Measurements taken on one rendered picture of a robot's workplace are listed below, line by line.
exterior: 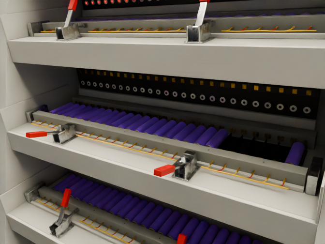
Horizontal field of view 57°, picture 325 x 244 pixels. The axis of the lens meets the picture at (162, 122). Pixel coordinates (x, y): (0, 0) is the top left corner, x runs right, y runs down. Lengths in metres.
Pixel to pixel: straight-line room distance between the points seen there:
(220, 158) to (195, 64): 0.14
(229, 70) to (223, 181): 0.15
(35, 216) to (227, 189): 0.46
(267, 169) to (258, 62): 0.14
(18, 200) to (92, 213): 0.20
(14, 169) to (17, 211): 0.10
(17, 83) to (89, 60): 0.24
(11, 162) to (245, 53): 0.56
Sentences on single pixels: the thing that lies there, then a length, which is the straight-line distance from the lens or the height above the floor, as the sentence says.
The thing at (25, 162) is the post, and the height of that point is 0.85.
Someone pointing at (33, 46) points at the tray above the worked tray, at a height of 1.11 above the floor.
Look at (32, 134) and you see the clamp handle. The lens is 0.56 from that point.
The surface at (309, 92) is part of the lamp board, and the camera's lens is 0.52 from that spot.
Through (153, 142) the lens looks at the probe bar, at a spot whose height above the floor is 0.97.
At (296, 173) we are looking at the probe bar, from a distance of 0.42.
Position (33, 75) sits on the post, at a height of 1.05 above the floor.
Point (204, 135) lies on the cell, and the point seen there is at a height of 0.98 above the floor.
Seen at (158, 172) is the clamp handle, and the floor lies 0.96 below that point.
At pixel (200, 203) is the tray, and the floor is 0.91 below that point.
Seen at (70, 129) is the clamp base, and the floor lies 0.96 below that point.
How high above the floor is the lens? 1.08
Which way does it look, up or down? 9 degrees down
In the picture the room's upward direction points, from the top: 5 degrees clockwise
